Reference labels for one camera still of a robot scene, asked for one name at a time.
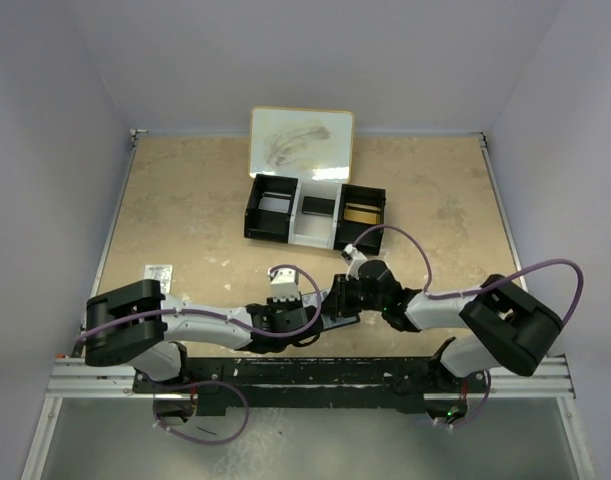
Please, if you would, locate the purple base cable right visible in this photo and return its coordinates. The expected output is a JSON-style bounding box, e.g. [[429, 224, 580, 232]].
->
[[432, 369, 491, 431]]

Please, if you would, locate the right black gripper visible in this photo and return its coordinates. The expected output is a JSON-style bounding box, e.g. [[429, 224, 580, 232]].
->
[[319, 275, 385, 319]]

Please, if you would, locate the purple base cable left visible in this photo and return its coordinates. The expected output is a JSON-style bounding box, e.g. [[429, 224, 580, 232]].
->
[[152, 374, 252, 444]]

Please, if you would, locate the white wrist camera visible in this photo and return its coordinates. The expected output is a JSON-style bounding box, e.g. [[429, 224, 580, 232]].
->
[[268, 267, 300, 302], [341, 244, 368, 279]]

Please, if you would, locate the aluminium table frame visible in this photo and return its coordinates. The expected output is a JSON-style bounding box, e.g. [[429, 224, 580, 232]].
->
[[23, 135, 595, 479]]

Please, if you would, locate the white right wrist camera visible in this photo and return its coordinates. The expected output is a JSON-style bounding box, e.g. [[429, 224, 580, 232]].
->
[[341, 244, 368, 279]]

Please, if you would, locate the white board with wooden frame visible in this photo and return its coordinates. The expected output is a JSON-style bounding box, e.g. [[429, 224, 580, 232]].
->
[[249, 106, 355, 183]]

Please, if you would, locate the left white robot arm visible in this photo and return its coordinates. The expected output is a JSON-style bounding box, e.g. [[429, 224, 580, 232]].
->
[[76, 279, 326, 392]]

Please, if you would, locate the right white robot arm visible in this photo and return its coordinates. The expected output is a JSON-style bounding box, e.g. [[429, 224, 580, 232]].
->
[[322, 260, 563, 391]]

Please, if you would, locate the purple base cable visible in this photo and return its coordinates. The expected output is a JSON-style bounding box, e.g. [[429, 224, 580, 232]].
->
[[152, 374, 252, 444], [432, 369, 491, 431]]

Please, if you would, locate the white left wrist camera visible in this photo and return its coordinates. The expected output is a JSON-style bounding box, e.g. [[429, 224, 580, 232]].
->
[[268, 267, 300, 302]]

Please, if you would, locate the clear plastic packet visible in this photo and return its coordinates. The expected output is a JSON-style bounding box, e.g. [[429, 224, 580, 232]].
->
[[142, 264, 173, 294]]

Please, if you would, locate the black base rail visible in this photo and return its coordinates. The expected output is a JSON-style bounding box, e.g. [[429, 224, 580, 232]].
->
[[133, 357, 485, 416]]

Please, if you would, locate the silver card in tray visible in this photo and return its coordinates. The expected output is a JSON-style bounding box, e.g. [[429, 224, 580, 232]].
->
[[258, 192, 292, 214]]

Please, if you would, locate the black leather card holder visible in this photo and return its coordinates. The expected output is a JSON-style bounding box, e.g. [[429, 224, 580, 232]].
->
[[301, 288, 360, 332]]

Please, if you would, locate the gold card in tray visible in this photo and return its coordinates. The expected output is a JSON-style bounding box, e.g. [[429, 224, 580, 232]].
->
[[343, 203, 381, 226]]

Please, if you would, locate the black and white compartment tray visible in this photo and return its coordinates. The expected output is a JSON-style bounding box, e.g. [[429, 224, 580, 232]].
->
[[244, 174, 386, 255]]

